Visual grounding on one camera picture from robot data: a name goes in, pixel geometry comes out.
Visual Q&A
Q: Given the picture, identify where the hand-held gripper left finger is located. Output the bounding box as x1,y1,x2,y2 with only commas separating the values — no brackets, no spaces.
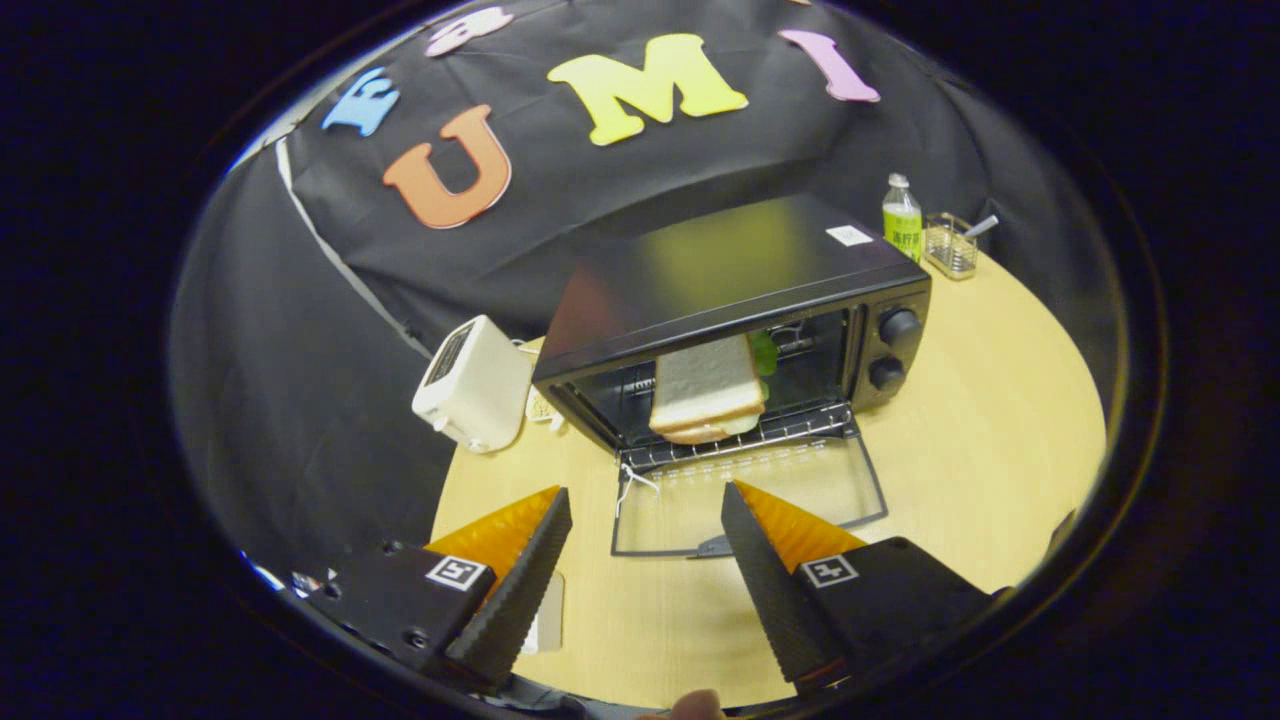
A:
305,486,574,691

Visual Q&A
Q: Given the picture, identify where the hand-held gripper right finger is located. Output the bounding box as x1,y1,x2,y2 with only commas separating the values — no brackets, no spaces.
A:
720,480,996,691

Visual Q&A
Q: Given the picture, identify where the white bread lettuce sandwich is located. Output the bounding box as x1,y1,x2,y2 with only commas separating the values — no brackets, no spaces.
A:
648,332,779,446

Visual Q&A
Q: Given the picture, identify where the black toaster oven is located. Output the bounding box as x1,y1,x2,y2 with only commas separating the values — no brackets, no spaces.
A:
532,193,933,559

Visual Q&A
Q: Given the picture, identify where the white toaster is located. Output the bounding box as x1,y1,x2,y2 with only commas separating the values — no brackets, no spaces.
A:
411,315,536,455

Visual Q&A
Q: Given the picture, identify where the small white rack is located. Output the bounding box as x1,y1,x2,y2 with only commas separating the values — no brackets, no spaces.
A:
525,385,566,433

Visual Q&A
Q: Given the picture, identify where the green label plastic bottle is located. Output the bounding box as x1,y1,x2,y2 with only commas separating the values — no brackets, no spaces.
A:
882,173,924,265

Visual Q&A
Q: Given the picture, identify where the wire mesh holder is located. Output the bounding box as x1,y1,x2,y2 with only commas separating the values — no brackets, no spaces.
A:
922,212,981,281

